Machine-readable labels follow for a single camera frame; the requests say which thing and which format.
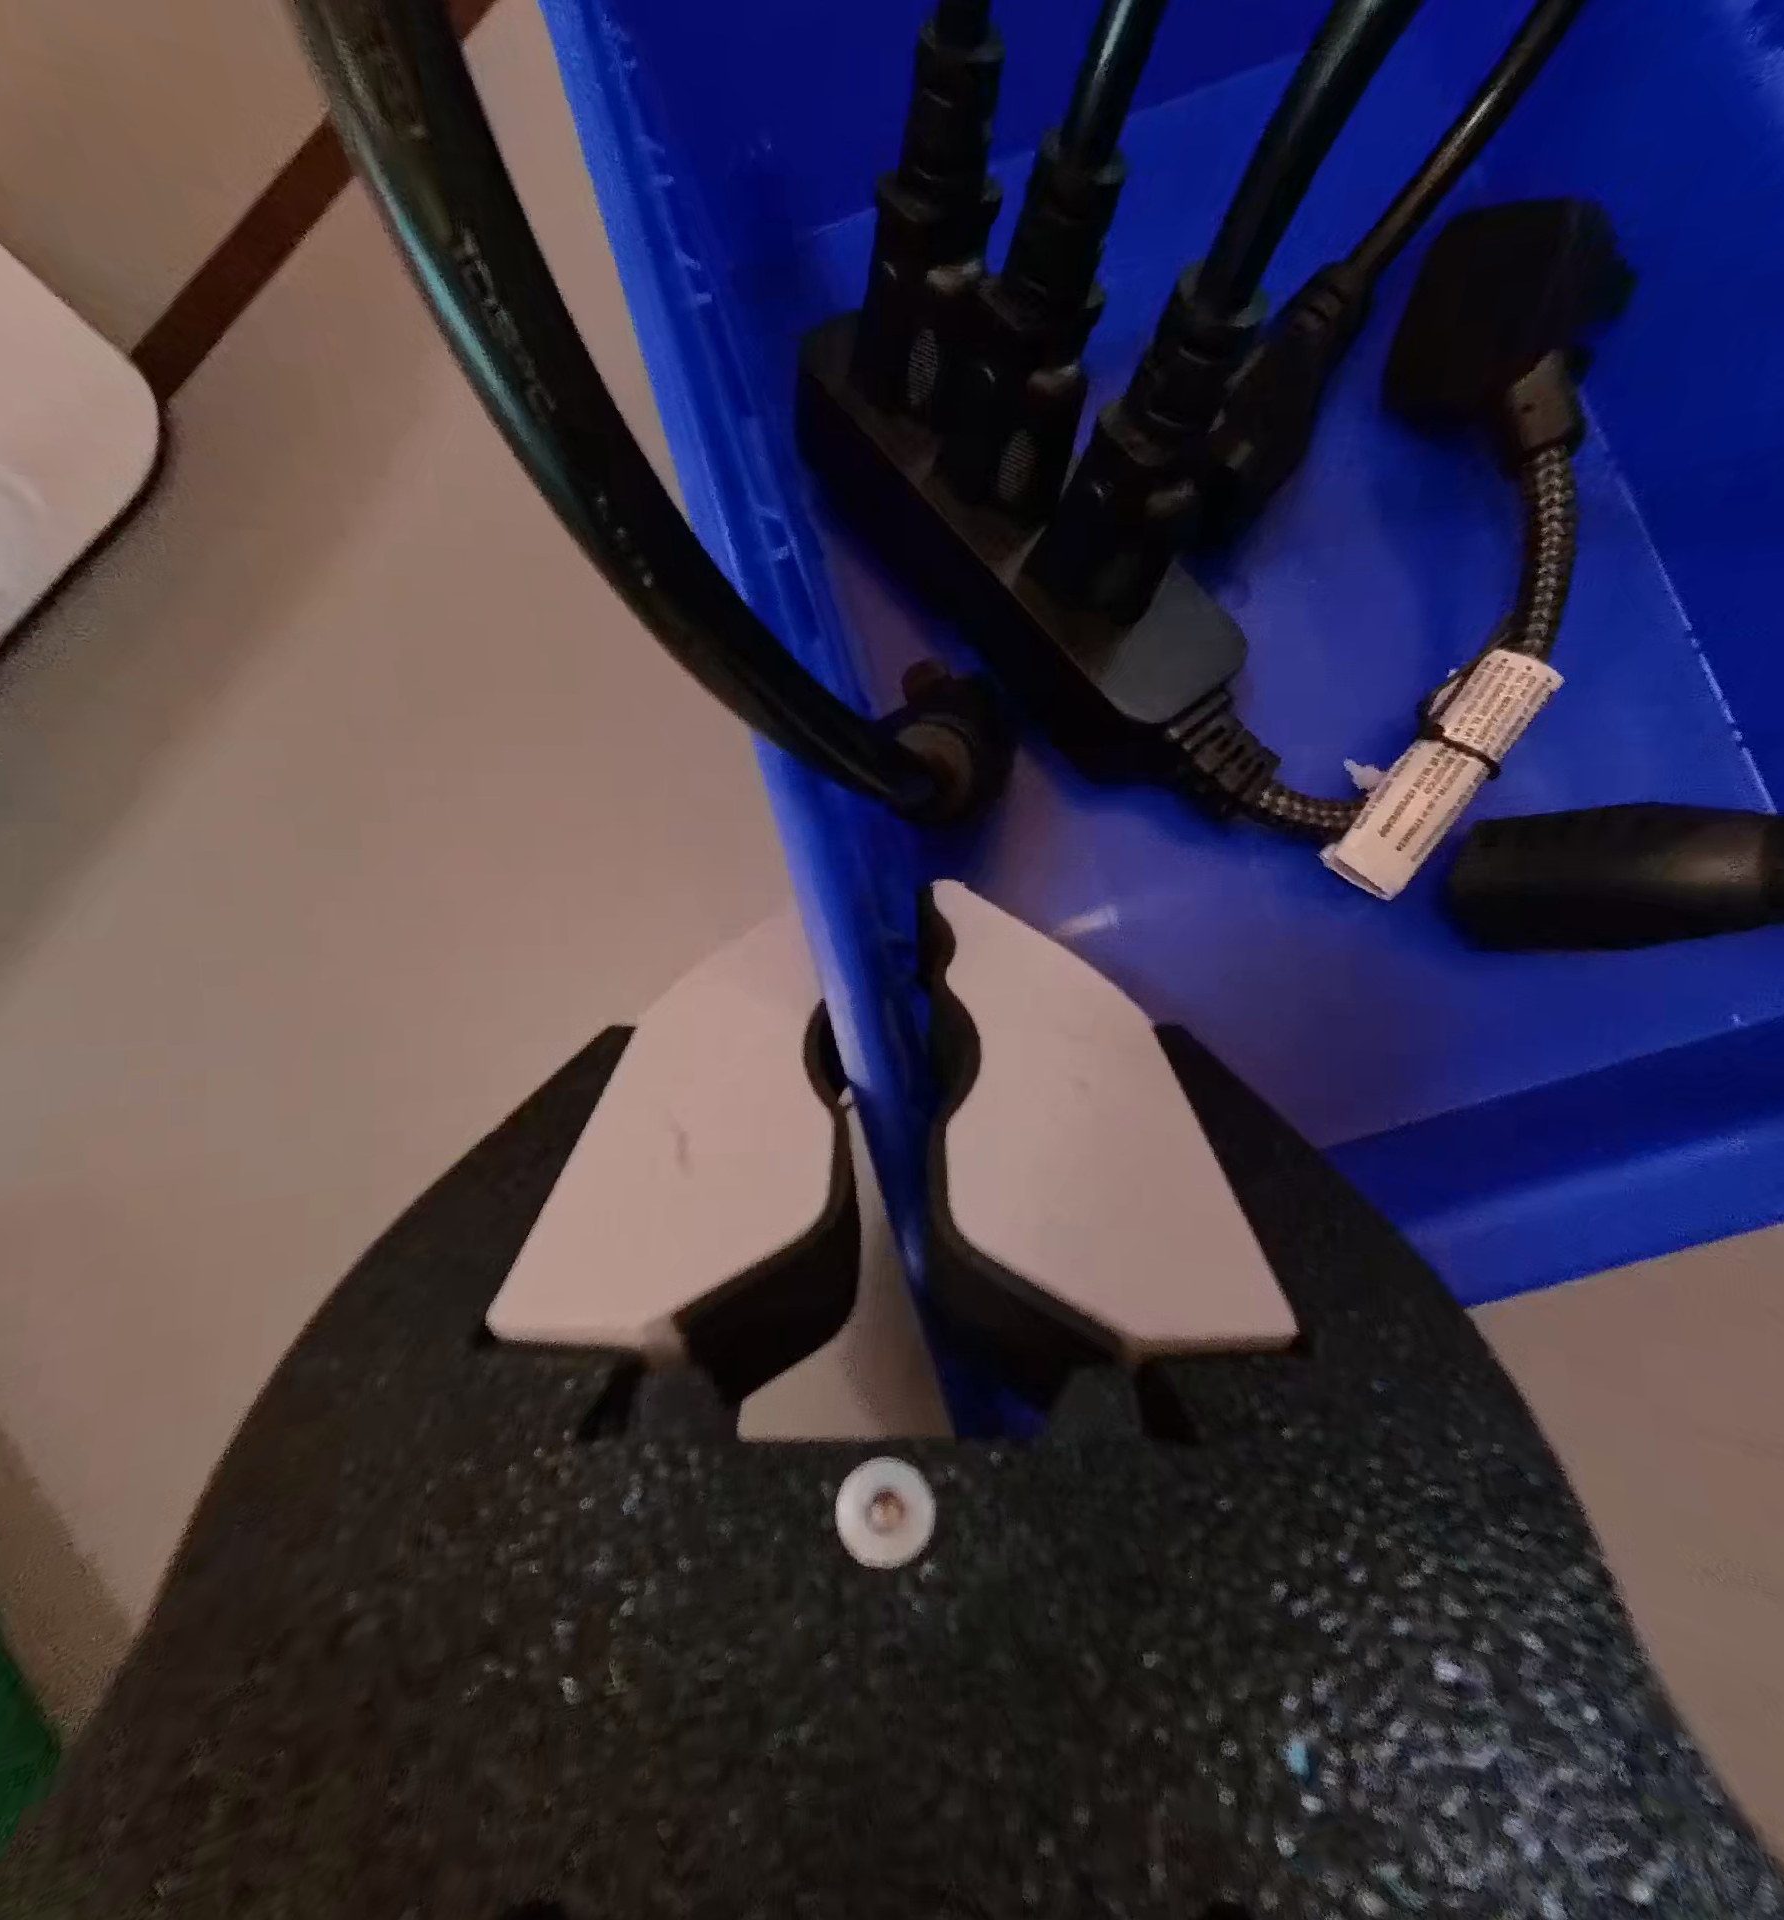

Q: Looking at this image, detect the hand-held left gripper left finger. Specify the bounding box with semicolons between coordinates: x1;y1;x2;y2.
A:
482;915;862;1408

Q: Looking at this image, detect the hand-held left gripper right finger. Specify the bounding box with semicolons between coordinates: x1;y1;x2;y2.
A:
914;879;1300;1412

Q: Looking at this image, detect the blue plastic bin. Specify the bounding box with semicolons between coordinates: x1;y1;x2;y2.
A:
536;0;1784;1426

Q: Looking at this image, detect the black power strip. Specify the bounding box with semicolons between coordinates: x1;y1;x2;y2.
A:
793;315;1252;721

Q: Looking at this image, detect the white stand base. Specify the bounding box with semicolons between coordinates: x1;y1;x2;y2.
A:
0;181;162;721

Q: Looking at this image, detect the white cable label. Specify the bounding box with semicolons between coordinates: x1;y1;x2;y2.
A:
1319;651;1565;902

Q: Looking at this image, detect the black cord connector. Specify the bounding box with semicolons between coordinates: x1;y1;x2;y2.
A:
1445;802;1784;954
1205;0;1591;503

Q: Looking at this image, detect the black power plug cord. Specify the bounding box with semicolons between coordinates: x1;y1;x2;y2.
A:
1034;0;1434;624
850;0;1011;443
966;0;1171;517

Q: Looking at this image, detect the thick black power cord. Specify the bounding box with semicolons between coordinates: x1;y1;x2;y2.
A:
289;0;1016;824

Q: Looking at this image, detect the braided cable with flat plug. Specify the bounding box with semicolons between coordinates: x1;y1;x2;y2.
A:
1165;200;1638;843

